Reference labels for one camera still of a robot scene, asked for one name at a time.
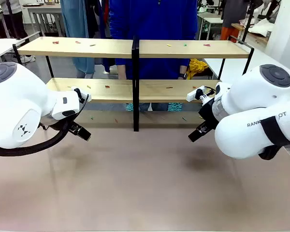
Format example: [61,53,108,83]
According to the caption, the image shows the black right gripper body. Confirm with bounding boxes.
[198,96,220,128]

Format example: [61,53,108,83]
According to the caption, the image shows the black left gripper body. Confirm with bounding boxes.
[50,113,79,131]

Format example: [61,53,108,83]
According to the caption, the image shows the person's right hand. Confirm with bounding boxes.
[117,64,128,80]

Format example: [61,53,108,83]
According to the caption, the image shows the yellow cloth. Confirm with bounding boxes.
[187,58,210,80]

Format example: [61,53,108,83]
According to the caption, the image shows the wooden background table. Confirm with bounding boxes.
[231,23,269,47]

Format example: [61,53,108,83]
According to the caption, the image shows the white background desk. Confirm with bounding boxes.
[197,11,224,41]

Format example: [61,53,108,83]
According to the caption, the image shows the person in orange trousers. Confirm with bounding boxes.
[219,0,248,41]

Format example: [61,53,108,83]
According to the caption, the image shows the person in blue sweater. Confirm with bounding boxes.
[108,0,199,112]

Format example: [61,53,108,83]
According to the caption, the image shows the white cloth pile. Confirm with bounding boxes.
[247,17,275,35]

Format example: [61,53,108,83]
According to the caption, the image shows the blue hanging garment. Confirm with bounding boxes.
[59,0,96,79]

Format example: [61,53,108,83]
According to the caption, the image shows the dark hanging garments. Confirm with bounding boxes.
[85,0,112,73]

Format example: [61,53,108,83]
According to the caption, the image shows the grey background table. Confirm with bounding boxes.
[22,1,64,37]

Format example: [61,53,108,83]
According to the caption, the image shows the person in grey top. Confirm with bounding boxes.
[1,0,36,63]

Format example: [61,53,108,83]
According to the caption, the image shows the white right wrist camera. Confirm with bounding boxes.
[186,86,216,106]

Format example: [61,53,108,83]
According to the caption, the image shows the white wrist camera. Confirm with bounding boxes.
[186,86,216,106]
[71,86,92,103]

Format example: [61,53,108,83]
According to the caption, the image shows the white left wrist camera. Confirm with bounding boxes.
[71,86,92,103]

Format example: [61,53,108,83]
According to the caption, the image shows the black left arm cable sleeve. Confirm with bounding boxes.
[0,113,74,157]

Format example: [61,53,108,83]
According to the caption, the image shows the black arm cable sleeve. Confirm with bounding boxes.
[258,116,290,160]
[0,113,74,157]

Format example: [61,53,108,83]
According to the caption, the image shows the black right arm cable sleeve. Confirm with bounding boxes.
[258,116,290,160]

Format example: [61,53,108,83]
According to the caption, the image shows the wooden shelf with black frame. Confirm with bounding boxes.
[12,35,254,132]

